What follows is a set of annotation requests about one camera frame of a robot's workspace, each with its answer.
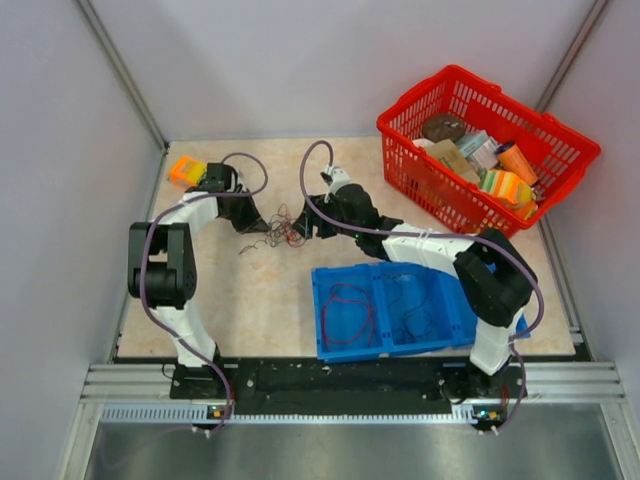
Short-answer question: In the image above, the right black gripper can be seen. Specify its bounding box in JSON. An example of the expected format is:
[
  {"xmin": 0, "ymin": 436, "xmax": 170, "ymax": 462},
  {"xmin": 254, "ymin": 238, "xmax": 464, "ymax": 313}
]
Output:
[{"xmin": 292, "ymin": 195, "xmax": 361, "ymax": 241}]

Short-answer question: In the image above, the brown thin cable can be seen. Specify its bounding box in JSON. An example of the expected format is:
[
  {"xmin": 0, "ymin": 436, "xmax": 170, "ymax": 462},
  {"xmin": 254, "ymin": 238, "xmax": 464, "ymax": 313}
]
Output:
[{"xmin": 238, "ymin": 214, "xmax": 281, "ymax": 255}]

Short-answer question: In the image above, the black thin cable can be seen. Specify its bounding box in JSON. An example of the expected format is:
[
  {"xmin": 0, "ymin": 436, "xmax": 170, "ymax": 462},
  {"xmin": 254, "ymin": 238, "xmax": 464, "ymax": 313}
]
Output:
[{"xmin": 387, "ymin": 271, "xmax": 436, "ymax": 346}]

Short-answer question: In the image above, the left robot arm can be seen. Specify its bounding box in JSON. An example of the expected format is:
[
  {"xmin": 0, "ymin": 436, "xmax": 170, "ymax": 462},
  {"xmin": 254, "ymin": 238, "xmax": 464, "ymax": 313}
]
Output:
[{"xmin": 127, "ymin": 154, "xmax": 270, "ymax": 397}]

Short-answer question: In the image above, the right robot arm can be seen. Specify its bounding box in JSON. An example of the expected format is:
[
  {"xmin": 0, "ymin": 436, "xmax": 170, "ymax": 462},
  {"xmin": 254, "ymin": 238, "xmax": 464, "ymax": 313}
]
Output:
[{"xmin": 293, "ymin": 181, "xmax": 540, "ymax": 400}]

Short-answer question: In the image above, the orange striped sponge block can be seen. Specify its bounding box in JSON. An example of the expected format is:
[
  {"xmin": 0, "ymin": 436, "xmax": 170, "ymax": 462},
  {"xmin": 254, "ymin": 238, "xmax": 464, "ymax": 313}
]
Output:
[{"xmin": 168, "ymin": 156, "xmax": 207, "ymax": 188}]

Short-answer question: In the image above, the blue three-compartment plastic tray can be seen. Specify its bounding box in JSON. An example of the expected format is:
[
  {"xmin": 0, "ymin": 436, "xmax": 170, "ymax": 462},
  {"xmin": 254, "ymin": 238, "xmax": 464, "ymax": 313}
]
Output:
[{"xmin": 310, "ymin": 260, "xmax": 532, "ymax": 364}]

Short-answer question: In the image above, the red plastic shopping basket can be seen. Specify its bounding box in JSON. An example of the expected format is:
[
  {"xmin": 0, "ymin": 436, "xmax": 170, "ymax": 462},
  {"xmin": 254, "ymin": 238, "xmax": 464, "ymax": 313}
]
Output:
[{"xmin": 377, "ymin": 65, "xmax": 601, "ymax": 236}]

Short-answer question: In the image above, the brown cardboard box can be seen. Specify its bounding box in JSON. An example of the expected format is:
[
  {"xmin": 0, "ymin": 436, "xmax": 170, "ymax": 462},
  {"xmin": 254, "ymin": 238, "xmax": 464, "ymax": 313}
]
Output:
[{"xmin": 426, "ymin": 139, "xmax": 480, "ymax": 185}]

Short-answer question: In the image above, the brown round lid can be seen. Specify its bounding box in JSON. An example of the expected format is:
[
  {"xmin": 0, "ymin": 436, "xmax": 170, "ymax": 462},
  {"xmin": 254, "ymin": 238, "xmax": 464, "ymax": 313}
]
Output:
[{"xmin": 421, "ymin": 113, "xmax": 467, "ymax": 143}]

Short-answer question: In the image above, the pale blue packet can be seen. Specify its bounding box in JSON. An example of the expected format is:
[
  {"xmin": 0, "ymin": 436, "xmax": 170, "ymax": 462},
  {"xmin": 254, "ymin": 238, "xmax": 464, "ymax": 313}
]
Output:
[{"xmin": 455, "ymin": 130, "xmax": 499, "ymax": 175}]

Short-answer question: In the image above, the striped colourful sponge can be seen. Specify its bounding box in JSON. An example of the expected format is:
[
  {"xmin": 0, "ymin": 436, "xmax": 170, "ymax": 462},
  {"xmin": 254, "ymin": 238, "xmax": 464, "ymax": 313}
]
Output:
[{"xmin": 479, "ymin": 169, "xmax": 538, "ymax": 220}]

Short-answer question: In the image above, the orange cylindrical can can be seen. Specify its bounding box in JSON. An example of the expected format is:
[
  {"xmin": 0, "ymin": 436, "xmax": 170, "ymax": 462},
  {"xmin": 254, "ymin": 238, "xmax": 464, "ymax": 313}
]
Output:
[{"xmin": 495, "ymin": 142, "xmax": 539, "ymax": 186}]

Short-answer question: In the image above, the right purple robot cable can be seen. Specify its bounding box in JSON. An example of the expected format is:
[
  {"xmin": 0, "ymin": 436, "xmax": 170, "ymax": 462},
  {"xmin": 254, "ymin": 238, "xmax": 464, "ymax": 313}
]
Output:
[{"xmin": 298, "ymin": 140, "xmax": 546, "ymax": 435}]

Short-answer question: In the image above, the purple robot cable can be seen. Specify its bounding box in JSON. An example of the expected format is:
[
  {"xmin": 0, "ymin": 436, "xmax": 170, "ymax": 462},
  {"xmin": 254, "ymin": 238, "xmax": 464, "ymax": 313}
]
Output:
[
  {"xmin": 298, "ymin": 140, "xmax": 546, "ymax": 435},
  {"xmin": 138, "ymin": 151, "xmax": 269, "ymax": 435}
]

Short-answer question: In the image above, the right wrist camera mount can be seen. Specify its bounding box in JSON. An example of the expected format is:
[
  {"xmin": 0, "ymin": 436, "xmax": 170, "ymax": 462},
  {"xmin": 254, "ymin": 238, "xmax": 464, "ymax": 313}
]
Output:
[{"xmin": 321, "ymin": 165, "xmax": 351, "ymax": 193}]

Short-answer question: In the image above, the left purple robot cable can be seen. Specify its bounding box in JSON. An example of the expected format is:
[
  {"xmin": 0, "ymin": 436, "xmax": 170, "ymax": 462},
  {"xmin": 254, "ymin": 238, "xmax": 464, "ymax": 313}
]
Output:
[{"xmin": 138, "ymin": 151, "xmax": 269, "ymax": 435}]

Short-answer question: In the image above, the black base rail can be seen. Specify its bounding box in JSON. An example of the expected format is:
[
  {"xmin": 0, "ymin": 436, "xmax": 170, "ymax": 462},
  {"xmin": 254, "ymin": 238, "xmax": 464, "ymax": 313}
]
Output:
[{"xmin": 169, "ymin": 357, "xmax": 523, "ymax": 416}]

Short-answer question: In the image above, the left aluminium corner post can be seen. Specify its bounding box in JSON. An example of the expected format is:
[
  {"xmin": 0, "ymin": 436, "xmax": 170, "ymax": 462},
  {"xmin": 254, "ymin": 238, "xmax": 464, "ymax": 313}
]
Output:
[{"xmin": 72, "ymin": 0, "xmax": 170, "ymax": 153}]

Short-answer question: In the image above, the aluminium corner post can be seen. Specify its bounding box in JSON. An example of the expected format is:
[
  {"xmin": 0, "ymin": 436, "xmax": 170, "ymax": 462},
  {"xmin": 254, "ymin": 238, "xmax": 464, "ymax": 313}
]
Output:
[
  {"xmin": 72, "ymin": 0, "xmax": 170, "ymax": 153},
  {"xmin": 534, "ymin": 0, "xmax": 613, "ymax": 113}
]

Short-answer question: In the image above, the right aluminium corner post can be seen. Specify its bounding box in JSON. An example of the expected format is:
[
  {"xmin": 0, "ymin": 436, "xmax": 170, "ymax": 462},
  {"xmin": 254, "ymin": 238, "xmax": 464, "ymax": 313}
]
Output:
[{"xmin": 534, "ymin": 0, "xmax": 613, "ymax": 113}]

